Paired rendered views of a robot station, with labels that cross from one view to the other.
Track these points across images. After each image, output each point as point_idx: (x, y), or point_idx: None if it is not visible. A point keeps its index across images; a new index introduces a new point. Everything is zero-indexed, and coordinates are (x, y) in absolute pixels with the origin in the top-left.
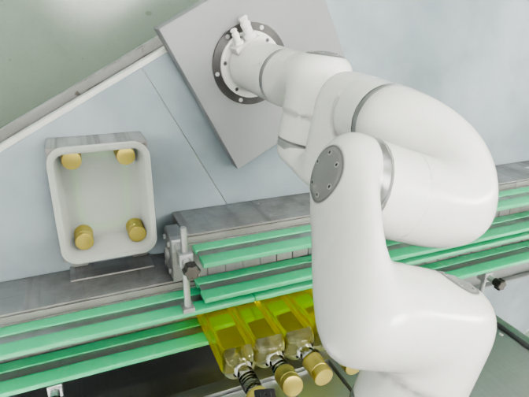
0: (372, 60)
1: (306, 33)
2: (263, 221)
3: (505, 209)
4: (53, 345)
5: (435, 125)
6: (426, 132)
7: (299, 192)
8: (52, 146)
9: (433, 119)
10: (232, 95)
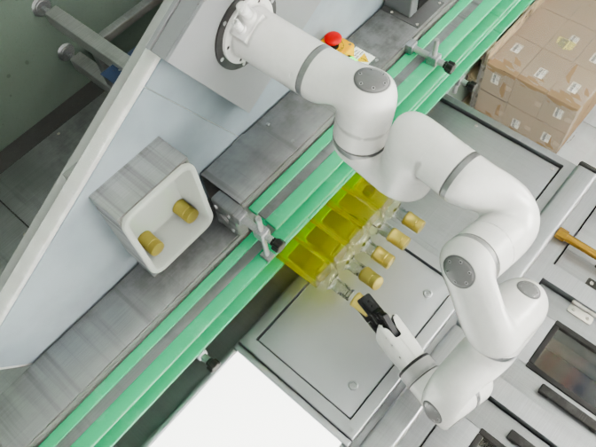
0: None
1: None
2: (291, 152)
3: None
4: (196, 337)
5: (504, 198)
6: (497, 201)
7: None
8: (115, 211)
9: (502, 194)
10: (236, 65)
